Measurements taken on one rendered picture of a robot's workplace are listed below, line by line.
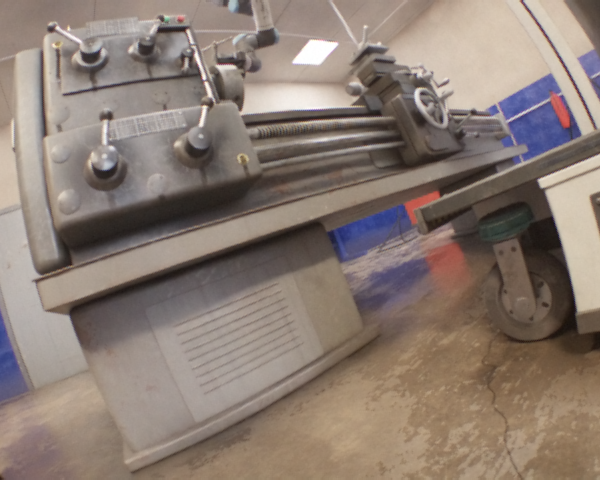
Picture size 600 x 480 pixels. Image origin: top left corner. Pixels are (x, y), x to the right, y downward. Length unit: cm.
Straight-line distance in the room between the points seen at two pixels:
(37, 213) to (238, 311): 57
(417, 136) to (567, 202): 101
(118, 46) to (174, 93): 27
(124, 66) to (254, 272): 74
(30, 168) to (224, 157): 53
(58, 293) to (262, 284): 50
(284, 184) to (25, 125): 82
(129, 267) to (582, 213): 78
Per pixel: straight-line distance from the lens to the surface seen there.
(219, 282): 82
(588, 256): 51
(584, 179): 49
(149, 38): 112
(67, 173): 78
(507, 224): 58
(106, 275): 70
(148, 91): 106
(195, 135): 76
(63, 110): 102
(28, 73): 116
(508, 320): 67
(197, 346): 80
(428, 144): 142
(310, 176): 114
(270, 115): 116
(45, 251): 87
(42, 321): 418
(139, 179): 76
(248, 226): 77
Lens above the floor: 32
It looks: 3 degrees up
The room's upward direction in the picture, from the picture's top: 22 degrees counter-clockwise
